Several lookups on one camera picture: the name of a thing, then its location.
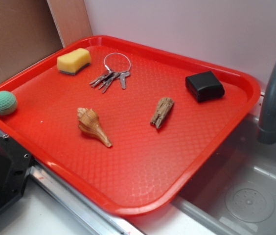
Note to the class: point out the black plastic box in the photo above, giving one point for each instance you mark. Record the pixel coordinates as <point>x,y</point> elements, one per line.
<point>204,86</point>

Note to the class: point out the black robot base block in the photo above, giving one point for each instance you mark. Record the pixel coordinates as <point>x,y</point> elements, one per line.
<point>1,171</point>

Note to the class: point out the red plastic tray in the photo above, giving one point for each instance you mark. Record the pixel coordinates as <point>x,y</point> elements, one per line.
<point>146,167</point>

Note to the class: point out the grey plastic sink basin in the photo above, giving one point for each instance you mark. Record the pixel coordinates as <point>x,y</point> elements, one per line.
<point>234,191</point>

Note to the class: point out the brown cardboard panel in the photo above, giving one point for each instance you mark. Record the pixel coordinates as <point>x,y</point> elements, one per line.
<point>27,35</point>

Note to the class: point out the green textured ball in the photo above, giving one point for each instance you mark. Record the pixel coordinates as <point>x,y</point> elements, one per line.
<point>8,103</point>

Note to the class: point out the piece of driftwood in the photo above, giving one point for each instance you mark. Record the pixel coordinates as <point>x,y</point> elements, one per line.
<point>163,110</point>

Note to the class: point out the aluminium rail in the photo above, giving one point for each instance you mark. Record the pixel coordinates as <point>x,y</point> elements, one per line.
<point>48,206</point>

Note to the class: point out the bunch of silver keys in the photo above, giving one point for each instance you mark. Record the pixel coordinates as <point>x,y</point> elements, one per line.
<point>104,80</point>

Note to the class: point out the brown spiral seashell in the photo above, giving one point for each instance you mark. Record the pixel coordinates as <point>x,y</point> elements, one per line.
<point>90,125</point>

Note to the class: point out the yellow sponge with grey pad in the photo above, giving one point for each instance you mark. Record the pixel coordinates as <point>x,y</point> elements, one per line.
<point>73,62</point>

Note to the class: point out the silver single key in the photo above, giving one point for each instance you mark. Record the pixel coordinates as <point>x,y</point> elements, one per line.
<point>123,77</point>

